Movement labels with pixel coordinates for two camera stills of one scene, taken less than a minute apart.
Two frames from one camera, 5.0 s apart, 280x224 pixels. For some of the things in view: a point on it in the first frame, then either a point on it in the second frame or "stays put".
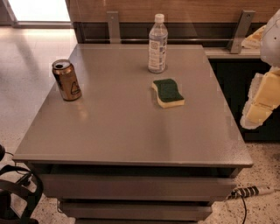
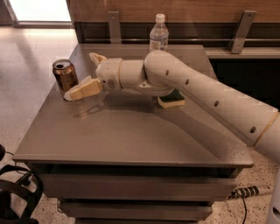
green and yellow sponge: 168,94 stays put
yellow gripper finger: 263,98 to 87,86
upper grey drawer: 137,186 stays put
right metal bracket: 241,31 stays put
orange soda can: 66,80 stays put
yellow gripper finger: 254,41 to 97,59
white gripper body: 271,44 to 108,73
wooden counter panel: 185,21 stays put
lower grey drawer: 136,210 stays put
